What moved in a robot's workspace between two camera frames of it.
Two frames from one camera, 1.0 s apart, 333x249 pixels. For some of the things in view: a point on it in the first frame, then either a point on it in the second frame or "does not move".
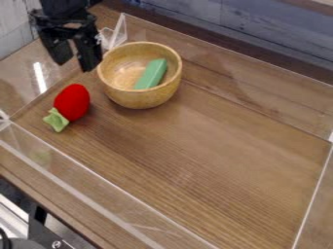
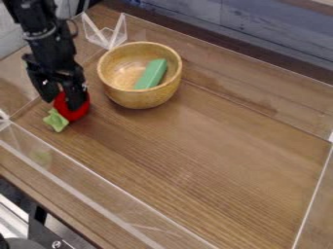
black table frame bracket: (39, 232) does not move
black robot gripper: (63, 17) to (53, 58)
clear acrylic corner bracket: (112, 37) does not move
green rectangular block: (153, 74) does not move
